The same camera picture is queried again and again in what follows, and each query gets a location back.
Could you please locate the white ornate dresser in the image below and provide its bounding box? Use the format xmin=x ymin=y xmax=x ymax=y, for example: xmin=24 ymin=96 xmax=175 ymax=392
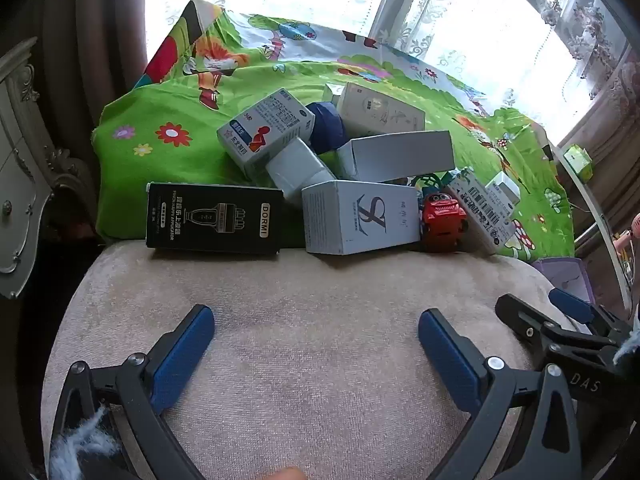
xmin=0 ymin=37 xmax=98 ymax=301

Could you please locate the white window frame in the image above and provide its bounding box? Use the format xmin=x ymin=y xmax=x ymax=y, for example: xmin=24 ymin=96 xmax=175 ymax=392
xmin=370 ymin=0 xmax=431 ymax=46

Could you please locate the red toy car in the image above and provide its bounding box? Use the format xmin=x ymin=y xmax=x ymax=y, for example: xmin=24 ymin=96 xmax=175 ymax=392
xmin=419 ymin=189 xmax=471 ymax=252

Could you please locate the patterned brown curtain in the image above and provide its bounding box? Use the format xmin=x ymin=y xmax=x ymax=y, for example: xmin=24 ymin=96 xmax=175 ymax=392
xmin=555 ymin=45 xmax=640 ymax=221

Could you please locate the white and blue medicine box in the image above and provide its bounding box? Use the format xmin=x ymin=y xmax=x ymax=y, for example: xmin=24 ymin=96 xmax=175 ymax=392
xmin=216 ymin=88 xmax=317 ymax=181

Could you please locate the pink desk fan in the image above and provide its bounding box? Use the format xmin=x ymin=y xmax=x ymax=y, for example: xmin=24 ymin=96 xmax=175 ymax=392
xmin=615 ymin=212 xmax=640 ymax=251

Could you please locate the plain brown curtain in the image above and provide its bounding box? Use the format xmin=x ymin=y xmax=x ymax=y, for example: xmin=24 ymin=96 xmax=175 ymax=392
xmin=30 ymin=0 xmax=151 ymax=161

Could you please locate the white lace curtain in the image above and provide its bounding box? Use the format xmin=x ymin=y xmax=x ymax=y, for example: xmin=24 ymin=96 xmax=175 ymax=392
xmin=145 ymin=0 xmax=631 ymax=136

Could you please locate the white curved desk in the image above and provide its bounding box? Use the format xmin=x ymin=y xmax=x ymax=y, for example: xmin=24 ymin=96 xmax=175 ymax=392
xmin=555 ymin=145 xmax=640 ymax=311

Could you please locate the cream box with drawing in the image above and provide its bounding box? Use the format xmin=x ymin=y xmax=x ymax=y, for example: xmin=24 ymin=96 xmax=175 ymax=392
xmin=336 ymin=81 xmax=426 ymax=136

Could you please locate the white box with curly logo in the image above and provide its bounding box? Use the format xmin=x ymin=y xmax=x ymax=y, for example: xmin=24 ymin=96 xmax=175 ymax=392
xmin=301 ymin=180 xmax=423 ymax=255

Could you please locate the grey-white small box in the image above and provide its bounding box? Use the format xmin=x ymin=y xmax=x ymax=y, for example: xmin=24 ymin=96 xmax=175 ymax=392
xmin=265 ymin=137 xmax=337 ymax=206

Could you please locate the white barcode box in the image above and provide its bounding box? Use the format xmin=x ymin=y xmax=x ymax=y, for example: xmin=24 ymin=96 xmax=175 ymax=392
xmin=445 ymin=175 xmax=518 ymax=256

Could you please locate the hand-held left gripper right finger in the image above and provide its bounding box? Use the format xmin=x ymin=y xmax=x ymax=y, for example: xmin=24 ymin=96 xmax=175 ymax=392
xmin=419 ymin=309 xmax=583 ymax=480

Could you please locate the green tissue pack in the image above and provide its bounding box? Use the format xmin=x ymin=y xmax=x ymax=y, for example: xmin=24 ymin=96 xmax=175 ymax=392
xmin=562 ymin=144 xmax=593 ymax=181

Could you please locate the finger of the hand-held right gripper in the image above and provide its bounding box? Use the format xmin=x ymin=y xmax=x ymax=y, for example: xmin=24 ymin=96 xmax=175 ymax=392
xmin=549 ymin=289 xmax=632 ymax=336
xmin=495 ymin=294 xmax=621 ymax=361

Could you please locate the navy blue box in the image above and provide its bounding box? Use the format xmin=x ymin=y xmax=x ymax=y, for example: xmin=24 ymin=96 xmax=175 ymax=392
xmin=306 ymin=101 xmax=347 ymax=156

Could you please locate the black box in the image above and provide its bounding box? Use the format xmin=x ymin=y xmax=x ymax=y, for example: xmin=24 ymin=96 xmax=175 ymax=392
xmin=145 ymin=182 xmax=286 ymax=253

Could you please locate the small white box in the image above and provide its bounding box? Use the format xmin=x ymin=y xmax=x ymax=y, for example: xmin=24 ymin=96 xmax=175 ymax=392
xmin=484 ymin=171 xmax=521 ymax=206

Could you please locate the purple cardboard box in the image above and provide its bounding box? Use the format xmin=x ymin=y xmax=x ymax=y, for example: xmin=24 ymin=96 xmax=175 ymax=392
xmin=532 ymin=257 xmax=591 ymax=306

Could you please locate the green cartoon printed blanket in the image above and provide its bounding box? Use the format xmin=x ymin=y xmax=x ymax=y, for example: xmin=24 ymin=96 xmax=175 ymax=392
xmin=91 ymin=0 xmax=576 ymax=261

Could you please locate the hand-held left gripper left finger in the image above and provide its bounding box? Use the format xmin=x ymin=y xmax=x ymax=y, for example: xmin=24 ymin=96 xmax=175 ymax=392
xmin=50 ymin=304 xmax=217 ymax=480

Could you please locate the plain white long box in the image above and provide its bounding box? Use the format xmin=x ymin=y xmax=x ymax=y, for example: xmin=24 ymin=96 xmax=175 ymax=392
xmin=336 ymin=130 xmax=456 ymax=183

